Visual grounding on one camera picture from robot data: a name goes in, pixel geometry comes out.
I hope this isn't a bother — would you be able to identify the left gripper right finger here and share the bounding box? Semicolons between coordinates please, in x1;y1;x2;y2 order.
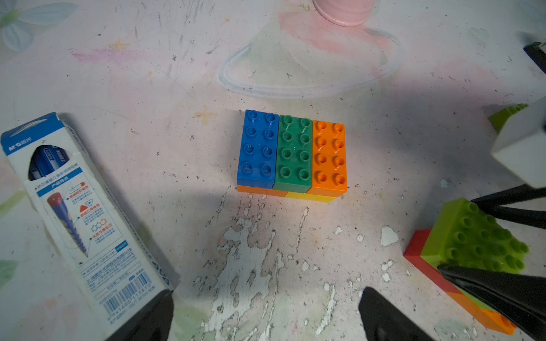
358;286;433;341

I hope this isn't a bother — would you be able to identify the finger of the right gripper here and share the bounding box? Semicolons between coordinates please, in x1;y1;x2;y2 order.
472;185;545;230
438;264;545;340

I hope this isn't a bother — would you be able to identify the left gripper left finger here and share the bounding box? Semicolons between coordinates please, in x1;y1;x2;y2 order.
107;290;174;341

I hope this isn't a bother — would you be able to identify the orange lego brick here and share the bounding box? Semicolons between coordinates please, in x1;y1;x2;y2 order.
237;186;288;197
307;121;348;197
446;292;518;335

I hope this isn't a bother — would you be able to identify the lime lego brick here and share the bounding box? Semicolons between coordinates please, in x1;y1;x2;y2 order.
419;197;530;312
489;104;528;133

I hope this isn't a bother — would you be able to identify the small red lego brick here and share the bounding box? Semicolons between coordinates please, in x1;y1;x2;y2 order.
403;229;462;294

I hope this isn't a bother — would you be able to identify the yellow lego brick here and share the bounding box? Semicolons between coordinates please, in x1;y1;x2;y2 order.
285;192;336;203

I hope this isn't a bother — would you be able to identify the dark green lego brick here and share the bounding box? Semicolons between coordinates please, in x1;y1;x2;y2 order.
272;115;313;193

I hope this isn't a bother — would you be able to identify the blue lego brick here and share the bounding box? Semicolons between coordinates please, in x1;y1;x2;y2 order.
237;109;280;189

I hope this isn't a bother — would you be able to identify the lime lego brick top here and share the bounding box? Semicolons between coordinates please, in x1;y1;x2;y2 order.
489;104;528;133

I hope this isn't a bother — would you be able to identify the white blue small box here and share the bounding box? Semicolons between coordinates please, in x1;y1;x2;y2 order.
1;113;172;335

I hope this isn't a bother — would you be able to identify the black stapler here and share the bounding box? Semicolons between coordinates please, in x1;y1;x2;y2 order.
523;42;546;73

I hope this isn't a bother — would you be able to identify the pink pen cup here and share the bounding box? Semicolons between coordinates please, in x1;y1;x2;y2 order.
312;0;378;27

